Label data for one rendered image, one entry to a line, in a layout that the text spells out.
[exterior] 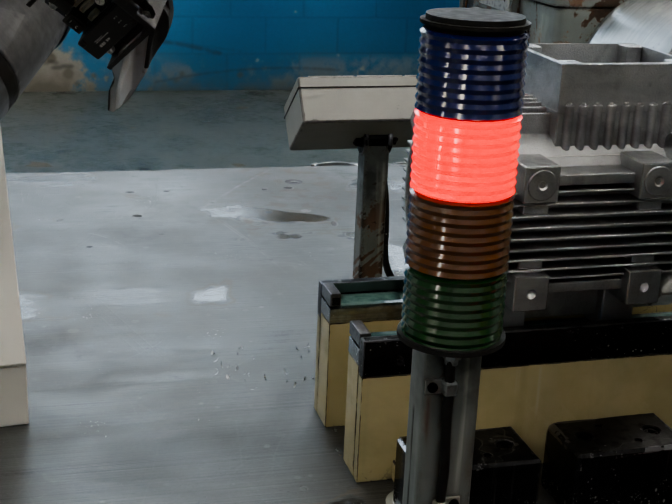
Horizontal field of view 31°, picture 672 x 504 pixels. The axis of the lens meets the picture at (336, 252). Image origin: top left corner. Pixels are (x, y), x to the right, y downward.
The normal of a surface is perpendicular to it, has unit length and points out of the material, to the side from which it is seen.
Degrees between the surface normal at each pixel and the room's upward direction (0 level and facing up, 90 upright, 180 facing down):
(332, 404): 90
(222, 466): 0
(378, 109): 53
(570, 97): 90
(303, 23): 90
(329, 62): 90
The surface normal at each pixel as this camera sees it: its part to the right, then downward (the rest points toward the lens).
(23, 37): 0.87, 0.09
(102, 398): 0.04, -0.94
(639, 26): -0.72, -0.56
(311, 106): 0.24, -0.32
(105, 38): -0.14, 0.71
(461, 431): 0.26, 0.33
